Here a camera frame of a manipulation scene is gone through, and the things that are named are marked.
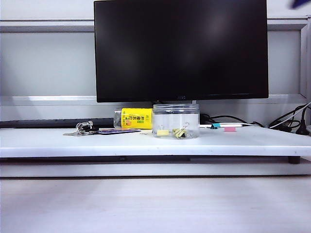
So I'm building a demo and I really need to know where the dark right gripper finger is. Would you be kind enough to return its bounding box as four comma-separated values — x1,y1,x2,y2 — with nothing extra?
288,0,311,10

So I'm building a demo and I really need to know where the round transparent plastic box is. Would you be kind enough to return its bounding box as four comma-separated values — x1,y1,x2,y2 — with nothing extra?
152,103,200,140

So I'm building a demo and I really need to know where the yellow black striped binder clip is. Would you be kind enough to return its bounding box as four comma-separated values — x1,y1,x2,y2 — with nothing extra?
173,122,191,140

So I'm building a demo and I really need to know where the black power plug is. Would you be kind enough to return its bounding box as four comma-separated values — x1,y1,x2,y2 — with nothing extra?
295,106,311,135

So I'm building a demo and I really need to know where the black computer monitor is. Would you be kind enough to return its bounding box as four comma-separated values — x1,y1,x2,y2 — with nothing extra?
93,0,270,104

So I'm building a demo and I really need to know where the yellow label plastic bottle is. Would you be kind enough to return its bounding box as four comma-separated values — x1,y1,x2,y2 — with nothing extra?
113,107,154,129

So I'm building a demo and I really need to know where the white desk riser board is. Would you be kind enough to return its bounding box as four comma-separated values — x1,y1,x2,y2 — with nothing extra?
0,126,311,158

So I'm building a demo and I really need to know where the black keyboard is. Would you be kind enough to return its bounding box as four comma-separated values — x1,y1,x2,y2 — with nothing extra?
0,117,115,129

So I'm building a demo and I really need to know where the aluminium frame post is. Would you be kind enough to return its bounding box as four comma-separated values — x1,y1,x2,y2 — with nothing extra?
300,14,311,99

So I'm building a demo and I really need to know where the thick black cable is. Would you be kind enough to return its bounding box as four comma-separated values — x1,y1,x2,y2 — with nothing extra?
268,103,311,133

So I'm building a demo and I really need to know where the white cable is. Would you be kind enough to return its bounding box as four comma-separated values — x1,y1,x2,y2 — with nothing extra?
242,103,311,129

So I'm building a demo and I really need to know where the thin black cable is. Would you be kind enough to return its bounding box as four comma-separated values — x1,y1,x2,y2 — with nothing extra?
206,114,265,128

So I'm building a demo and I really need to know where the aluminium frame rail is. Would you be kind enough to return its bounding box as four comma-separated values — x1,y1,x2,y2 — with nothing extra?
0,95,307,107

